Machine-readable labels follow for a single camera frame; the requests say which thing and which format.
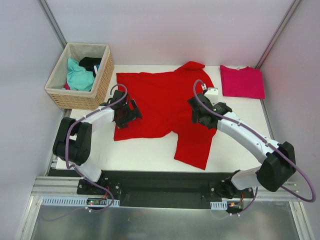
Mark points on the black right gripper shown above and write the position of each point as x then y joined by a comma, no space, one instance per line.
197,107

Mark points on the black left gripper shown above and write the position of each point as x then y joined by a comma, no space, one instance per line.
131,110

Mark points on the red t shirt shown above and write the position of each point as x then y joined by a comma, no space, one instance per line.
162,99

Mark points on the magenta t shirt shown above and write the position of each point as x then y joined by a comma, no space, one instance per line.
242,83

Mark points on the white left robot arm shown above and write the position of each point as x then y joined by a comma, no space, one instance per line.
74,136

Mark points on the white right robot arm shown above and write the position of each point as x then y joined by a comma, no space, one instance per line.
274,170

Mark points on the wicker laundry basket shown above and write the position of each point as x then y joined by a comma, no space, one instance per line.
68,99

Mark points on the black printed t shirt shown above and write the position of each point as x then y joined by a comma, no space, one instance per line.
90,64

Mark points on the teal t shirt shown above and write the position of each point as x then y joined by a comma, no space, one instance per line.
77,78

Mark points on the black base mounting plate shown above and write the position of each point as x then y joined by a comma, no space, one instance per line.
151,189

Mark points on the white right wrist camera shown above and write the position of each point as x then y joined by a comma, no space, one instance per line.
212,94

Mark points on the right slotted cable duct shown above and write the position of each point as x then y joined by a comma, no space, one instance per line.
219,205

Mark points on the slotted cable duct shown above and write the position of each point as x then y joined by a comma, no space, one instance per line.
71,201
219,205

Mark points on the aluminium frame rail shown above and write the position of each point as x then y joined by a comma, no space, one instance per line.
72,186

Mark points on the left slotted cable duct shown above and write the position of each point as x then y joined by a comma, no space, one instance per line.
71,201

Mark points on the left aluminium corner post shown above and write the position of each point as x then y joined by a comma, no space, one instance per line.
53,22

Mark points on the aluminium corner post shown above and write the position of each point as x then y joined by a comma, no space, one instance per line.
53,22
294,6

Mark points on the right aluminium corner post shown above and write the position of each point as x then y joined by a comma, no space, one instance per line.
294,6

